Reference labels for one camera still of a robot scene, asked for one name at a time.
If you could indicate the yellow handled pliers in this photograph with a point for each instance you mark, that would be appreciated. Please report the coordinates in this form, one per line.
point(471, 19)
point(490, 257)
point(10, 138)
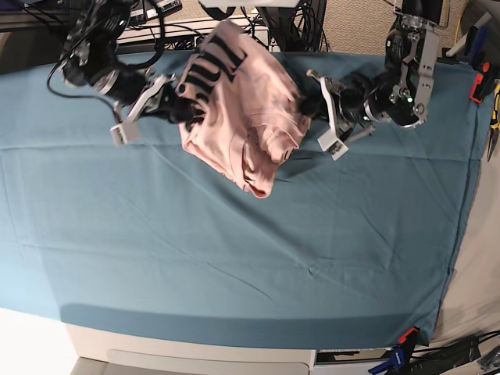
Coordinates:
point(494, 124)

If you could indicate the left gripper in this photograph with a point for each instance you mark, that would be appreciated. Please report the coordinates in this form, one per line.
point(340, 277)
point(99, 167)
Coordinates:
point(348, 95)

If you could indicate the pink T-shirt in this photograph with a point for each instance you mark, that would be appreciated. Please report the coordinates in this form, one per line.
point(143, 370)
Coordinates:
point(246, 118)

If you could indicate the teal table cloth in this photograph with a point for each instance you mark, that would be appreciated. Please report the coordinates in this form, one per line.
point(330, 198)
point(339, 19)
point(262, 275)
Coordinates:
point(147, 240)

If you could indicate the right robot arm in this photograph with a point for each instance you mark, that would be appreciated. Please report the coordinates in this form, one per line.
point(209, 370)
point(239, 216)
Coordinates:
point(89, 50)

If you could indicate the orange black clamp right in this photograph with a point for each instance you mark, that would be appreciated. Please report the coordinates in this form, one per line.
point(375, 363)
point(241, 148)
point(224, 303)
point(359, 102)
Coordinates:
point(483, 83)

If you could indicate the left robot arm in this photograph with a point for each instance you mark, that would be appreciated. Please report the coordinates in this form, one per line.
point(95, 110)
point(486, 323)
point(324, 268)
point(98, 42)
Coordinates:
point(401, 93)

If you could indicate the white power strip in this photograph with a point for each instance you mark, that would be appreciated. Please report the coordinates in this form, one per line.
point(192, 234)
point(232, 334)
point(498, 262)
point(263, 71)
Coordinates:
point(187, 35)

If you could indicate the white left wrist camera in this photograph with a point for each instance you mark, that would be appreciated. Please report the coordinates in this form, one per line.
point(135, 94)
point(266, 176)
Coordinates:
point(329, 141)

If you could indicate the orange blue clamp bottom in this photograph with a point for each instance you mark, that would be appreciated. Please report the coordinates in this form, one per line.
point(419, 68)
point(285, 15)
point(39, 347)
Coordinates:
point(399, 355)

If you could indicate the blue clamp top right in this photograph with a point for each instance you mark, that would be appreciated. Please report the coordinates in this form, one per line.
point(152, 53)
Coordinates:
point(472, 53)

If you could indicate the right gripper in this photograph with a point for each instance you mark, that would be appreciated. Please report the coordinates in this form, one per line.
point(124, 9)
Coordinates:
point(124, 87)

